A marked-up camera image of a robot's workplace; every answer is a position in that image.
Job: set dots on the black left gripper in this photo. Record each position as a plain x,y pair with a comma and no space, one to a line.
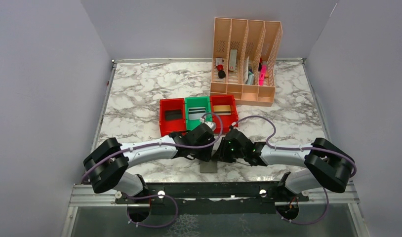
204,154

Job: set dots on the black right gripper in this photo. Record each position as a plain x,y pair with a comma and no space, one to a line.
221,155

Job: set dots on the grey card holder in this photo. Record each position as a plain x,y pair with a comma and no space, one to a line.
208,167

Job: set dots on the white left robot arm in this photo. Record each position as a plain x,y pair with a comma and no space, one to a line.
106,167

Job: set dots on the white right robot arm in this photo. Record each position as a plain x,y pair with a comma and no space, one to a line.
323,164

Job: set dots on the silver striped card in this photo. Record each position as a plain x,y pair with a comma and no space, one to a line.
195,113

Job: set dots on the gold striped card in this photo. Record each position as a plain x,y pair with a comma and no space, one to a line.
222,110

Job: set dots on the black card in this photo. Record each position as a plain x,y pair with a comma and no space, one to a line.
170,115

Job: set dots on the red plastic bin right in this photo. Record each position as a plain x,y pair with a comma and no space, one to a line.
226,120

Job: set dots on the red plastic bin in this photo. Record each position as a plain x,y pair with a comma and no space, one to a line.
226,120
167,127

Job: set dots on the red plastic bin left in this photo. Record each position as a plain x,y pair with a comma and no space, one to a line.
167,127

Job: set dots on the red black marker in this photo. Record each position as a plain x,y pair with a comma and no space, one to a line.
220,71

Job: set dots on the white red box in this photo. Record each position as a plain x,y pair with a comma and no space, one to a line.
232,60

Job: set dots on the pink highlighter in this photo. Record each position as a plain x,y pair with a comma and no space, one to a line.
263,74

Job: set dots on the peach desk organizer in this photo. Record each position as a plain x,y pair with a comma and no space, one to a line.
257,42

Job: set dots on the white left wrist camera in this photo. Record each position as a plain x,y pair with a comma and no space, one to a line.
210,124

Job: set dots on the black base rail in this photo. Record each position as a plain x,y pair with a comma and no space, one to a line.
202,198

